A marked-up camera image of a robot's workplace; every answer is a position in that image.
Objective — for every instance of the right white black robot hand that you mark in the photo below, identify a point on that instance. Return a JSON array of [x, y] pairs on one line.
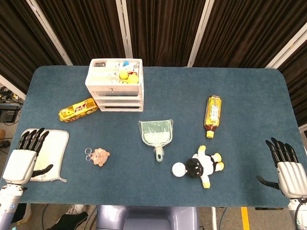
[[292, 177]]

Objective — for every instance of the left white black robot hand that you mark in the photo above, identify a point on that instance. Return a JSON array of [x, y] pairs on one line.
[[20, 165]]

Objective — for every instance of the small bear keychain plush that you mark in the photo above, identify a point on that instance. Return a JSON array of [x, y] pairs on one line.
[[100, 157]]

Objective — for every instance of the black white plush doll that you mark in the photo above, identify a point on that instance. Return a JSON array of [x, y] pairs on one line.
[[204, 165]]

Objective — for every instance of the white drawer organizer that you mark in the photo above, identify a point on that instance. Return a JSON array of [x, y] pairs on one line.
[[103, 76]]

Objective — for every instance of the white cloth with stitched edge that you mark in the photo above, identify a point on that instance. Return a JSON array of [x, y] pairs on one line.
[[54, 153]]

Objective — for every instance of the yellow snack package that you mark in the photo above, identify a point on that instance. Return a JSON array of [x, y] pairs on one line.
[[78, 110]]

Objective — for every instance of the white table leg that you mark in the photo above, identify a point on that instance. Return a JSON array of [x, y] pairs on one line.
[[214, 218]]

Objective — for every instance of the tea bottle with yellow cap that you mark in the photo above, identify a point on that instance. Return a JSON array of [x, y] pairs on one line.
[[213, 112]]

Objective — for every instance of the white round ball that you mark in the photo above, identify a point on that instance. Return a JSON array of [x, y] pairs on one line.
[[178, 169]]

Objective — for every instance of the lavender robot torso base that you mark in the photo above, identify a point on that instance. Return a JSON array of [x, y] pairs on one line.
[[144, 218]]

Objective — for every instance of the blue felt table mat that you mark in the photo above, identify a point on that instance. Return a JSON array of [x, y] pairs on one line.
[[182, 100]]

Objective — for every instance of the yellow ball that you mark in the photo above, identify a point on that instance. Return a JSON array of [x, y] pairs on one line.
[[133, 79], [123, 74]]

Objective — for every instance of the green clear plastic dustpan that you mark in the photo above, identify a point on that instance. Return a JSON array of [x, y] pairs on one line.
[[156, 136]]

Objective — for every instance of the dark brown pleated curtain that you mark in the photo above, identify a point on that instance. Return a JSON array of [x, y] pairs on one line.
[[163, 28]]

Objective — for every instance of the white frame post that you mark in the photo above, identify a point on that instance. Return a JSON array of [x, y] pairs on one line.
[[200, 33], [12, 87], [287, 48], [49, 31], [124, 28]]

